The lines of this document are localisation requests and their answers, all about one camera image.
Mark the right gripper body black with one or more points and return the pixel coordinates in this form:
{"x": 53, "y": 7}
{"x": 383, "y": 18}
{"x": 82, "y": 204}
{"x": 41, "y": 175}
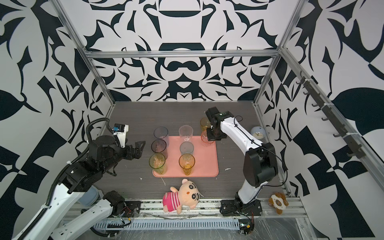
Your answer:
{"x": 212, "y": 135}

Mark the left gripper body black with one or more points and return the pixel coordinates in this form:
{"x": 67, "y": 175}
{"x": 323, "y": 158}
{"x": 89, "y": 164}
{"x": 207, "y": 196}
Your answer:
{"x": 117, "y": 152}

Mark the clear tall glass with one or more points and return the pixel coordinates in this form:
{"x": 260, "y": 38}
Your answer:
{"x": 186, "y": 133}

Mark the teal frosted cup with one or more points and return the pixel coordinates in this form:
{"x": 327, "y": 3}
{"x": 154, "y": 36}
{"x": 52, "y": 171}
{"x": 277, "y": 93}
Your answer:
{"x": 187, "y": 148}

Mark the pink plastic tray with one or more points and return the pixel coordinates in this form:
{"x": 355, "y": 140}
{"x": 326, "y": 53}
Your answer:
{"x": 206, "y": 160}

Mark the tall yellow glass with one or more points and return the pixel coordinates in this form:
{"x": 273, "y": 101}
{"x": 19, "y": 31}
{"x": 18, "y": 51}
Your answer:
{"x": 187, "y": 162}

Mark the blue-grey tall glass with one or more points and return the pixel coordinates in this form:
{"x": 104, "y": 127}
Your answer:
{"x": 162, "y": 133}

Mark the tall light green glass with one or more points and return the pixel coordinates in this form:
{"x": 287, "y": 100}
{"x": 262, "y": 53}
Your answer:
{"x": 158, "y": 163}

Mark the dark smoky glass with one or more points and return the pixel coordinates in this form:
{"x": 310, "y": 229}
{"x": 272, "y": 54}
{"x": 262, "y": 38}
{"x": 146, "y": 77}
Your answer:
{"x": 160, "y": 146}

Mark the pink short glass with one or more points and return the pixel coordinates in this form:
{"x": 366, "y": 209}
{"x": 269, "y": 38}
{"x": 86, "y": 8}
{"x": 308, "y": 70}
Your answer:
{"x": 205, "y": 141}

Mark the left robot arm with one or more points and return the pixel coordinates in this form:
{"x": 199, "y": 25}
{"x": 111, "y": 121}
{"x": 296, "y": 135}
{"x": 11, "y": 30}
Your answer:
{"x": 72, "y": 183}

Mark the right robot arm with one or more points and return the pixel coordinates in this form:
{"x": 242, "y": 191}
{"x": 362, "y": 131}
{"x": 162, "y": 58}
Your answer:
{"x": 260, "y": 163}

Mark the short amber glass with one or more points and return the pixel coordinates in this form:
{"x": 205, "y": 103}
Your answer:
{"x": 205, "y": 124}

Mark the plush doll pink shirt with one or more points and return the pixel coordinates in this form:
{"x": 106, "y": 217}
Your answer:
{"x": 187, "y": 195}

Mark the small brown plush toy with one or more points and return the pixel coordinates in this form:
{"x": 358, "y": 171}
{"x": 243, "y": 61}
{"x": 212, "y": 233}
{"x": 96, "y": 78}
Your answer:
{"x": 279, "y": 202}

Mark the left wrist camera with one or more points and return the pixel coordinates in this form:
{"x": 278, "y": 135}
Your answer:
{"x": 119, "y": 132}

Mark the wall hook rack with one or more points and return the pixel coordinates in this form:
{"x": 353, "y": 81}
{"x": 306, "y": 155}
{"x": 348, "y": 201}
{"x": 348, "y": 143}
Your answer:
{"x": 334, "y": 116}

